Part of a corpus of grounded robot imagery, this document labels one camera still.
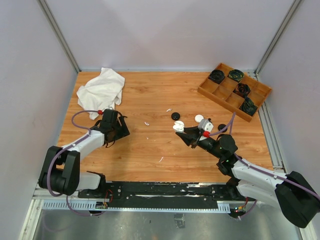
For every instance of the white crumpled cloth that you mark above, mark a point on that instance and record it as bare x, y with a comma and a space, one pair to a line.
102, 92

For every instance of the green black rolled item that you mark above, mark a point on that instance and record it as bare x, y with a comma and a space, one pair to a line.
236, 75

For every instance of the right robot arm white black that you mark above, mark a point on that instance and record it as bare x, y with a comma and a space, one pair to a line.
289, 192

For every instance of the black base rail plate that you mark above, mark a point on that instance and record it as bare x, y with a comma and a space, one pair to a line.
162, 195

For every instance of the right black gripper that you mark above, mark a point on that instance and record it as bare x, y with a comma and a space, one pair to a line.
189, 132

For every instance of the black rolled item far left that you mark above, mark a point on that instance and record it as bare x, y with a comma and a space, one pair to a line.
217, 76

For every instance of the dark red rolled item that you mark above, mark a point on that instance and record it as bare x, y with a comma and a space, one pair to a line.
242, 90

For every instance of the blue green rolled item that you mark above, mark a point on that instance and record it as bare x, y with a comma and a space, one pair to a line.
248, 107

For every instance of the black round charging case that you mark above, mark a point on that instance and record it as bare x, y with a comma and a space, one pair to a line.
175, 116
222, 128

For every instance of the wooden compartment tray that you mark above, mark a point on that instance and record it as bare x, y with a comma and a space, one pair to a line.
223, 94

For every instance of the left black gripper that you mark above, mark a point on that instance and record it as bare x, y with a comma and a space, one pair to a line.
123, 131

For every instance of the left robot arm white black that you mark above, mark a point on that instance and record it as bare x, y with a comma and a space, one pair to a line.
60, 173

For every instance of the white round charging case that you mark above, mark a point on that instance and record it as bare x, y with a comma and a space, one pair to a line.
178, 126
198, 118

